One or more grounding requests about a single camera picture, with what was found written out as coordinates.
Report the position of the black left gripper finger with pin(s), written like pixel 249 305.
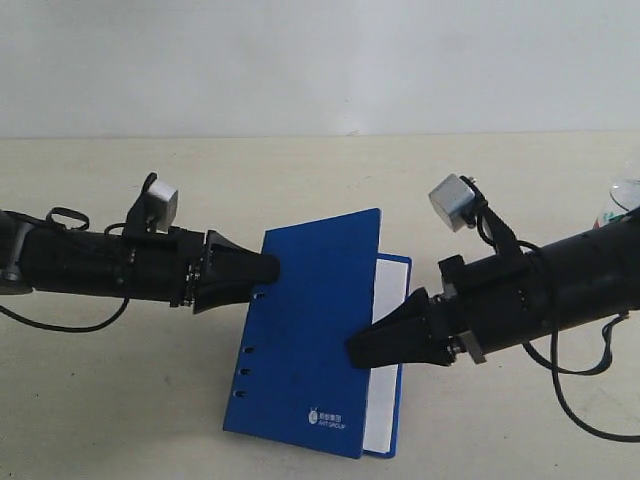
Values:
pixel 211 295
pixel 227 262

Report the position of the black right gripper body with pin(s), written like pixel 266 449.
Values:
pixel 486 306

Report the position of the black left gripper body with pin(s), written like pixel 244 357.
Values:
pixel 162 266

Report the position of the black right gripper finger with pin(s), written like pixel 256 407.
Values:
pixel 364 358
pixel 406 327

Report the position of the blue ring binder notebook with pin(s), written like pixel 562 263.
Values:
pixel 293 381

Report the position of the clear water bottle red label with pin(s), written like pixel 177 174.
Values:
pixel 622 195

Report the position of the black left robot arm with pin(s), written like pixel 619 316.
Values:
pixel 70 261

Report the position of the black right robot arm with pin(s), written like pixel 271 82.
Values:
pixel 583 278

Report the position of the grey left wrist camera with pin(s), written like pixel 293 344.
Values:
pixel 161 204

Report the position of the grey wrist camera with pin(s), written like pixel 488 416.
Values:
pixel 452 200
pixel 161 204

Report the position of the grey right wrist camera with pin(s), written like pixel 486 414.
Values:
pixel 452 200

